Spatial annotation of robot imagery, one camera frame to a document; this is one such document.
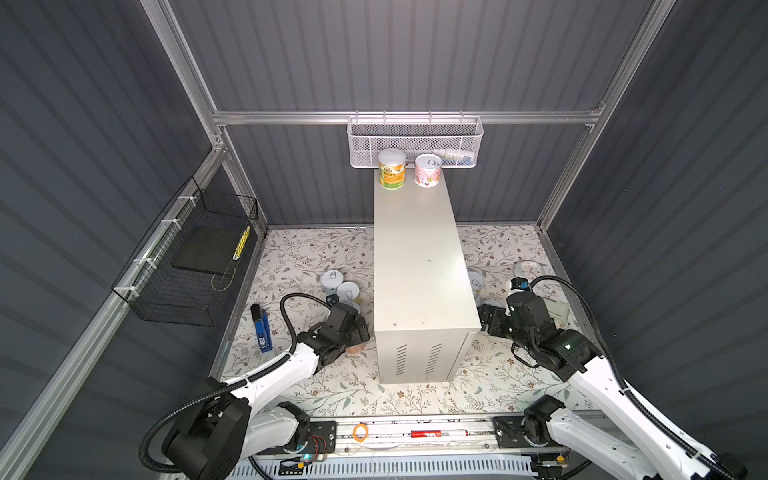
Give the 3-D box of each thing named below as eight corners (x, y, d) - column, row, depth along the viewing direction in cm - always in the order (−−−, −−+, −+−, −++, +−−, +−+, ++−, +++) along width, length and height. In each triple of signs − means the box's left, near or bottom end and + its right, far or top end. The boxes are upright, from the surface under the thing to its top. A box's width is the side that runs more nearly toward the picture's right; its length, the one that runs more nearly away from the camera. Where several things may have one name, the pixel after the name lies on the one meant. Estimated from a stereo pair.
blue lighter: (264, 354, 90) (258, 347, 86) (254, 314, 98) (249, 306, 94) (276, 348, 91) (270, 341, 87) (265, 309, 99) (260, 301, 95)
